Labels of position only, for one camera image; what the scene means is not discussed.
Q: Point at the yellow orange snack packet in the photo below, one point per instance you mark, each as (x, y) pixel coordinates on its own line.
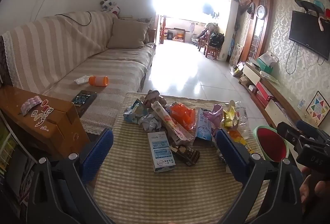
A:
(241, 140)

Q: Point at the clear plastic bag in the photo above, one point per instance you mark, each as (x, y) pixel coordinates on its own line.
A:
(269, 76)

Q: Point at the black wall shelf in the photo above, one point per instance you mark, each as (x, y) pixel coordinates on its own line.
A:
(306, 4)

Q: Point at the wooden chair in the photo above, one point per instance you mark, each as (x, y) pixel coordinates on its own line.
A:
(210, 49)

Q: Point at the dark cigarette box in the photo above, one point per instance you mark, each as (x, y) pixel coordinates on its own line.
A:
(187, 154)

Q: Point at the striped beige sofa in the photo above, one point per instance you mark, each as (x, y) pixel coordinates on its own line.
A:
(77, 58)

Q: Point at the group of stickers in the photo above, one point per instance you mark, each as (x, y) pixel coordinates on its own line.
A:
(43, 110)

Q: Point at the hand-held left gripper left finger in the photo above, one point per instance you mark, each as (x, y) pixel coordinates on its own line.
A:
(99, 151)

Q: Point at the green box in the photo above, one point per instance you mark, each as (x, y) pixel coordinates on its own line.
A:
(265, 66)

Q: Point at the blue toothpaste box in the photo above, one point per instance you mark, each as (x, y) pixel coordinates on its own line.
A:
(203, 126)

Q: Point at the black box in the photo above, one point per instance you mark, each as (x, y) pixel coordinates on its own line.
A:
(83, 98)

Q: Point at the leaning printed board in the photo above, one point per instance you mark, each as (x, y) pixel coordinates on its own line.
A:
(236, 55)

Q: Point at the long white pink box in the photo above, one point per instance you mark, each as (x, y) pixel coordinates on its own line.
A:
(167, 120)

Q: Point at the yellow cardboard box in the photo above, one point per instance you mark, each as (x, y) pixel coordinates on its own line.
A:
(229, 117)

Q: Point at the wooden side table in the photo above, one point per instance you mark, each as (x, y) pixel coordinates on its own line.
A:
(61, 115)

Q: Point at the orange plastic bag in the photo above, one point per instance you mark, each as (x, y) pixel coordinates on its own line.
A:
(183, 114)

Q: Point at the green rimmed red bin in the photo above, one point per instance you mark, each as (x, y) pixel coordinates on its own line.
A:
(270, 144)

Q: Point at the wooden television cabinet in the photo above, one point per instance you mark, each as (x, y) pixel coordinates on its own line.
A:
(254, 74)

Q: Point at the cow plush toy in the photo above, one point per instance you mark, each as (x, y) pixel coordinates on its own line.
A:
(110, 8)

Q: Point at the clear plastic bottle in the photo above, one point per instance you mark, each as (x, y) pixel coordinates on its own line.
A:
(243, 120)

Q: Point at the white plastic bag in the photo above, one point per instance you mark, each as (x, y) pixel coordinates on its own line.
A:
(269, 56)

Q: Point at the patterned pillow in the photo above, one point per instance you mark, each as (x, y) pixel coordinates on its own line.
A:
(150, 29)

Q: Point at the blue card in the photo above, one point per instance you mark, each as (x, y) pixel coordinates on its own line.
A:
(301, 104)

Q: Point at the white tissue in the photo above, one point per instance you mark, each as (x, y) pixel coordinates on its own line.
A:
(82, 80)

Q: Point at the checkers board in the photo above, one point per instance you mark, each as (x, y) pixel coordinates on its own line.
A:
(318, 109)

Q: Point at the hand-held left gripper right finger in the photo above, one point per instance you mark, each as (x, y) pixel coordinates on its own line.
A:
(229, 154)

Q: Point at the person's right hand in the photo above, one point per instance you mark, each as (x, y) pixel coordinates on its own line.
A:
(319, 190)

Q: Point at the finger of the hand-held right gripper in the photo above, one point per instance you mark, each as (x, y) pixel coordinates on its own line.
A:
(308, 128)
(286, 131)

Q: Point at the blue white crumpled wrapper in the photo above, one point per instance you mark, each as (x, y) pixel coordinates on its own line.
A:
(134, 111)

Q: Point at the striped table cloth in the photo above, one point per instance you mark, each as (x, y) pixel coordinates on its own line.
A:
(144, 187)

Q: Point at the red flat box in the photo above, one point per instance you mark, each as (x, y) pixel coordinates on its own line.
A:
(263, 91)

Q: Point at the white blue milk carton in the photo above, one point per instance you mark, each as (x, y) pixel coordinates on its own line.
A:
(161, 151)

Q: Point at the pink blister pack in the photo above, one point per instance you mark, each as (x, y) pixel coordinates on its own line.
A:
(31, 104)

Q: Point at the wall clock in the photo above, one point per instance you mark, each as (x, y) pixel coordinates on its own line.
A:
(261, 12)

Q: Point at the beige pillow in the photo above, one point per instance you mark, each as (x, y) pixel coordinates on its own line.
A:
(127, 34)

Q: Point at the wall television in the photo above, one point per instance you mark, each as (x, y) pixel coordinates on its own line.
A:
(309, 33)

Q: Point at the black bag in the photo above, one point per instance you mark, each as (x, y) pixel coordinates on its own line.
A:
(217, 39)

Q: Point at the pink plastic wrapper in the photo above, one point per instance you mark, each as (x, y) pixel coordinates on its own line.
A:
(215, 113)

